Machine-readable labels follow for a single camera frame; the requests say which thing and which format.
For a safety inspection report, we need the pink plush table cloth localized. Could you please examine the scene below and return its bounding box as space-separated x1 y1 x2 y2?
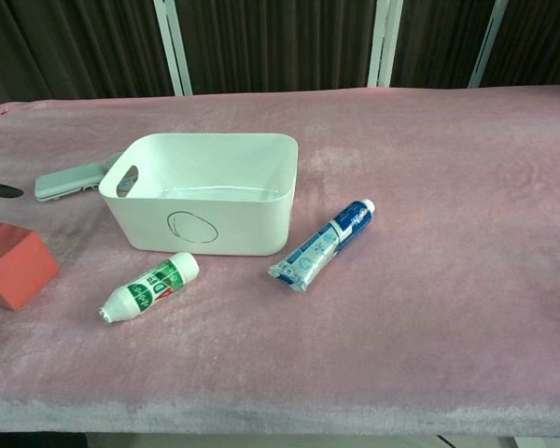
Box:
0 82 560 424

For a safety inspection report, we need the dark brown curtain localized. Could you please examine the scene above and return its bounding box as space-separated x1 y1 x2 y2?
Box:
0 0 560 125

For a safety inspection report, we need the green and white bottle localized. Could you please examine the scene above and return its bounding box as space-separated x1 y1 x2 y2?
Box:
96 252 201 325

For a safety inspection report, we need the white plastic storage bin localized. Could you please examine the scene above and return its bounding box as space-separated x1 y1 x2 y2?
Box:
97 133 300 257

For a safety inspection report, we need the blue and white toothpaste tube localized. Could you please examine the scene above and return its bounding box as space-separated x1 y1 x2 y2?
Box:
267 198 376 293

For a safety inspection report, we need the red wooden house block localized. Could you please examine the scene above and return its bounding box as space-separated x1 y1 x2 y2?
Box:
0 221 62 312

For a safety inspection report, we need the grey flat rectangular case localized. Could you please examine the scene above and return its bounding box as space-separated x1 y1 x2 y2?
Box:
34 152 122 203

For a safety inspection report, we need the white metal frame post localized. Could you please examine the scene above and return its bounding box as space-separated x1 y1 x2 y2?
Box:
152 0 193 95
466 0 512 89
363 0 405 91

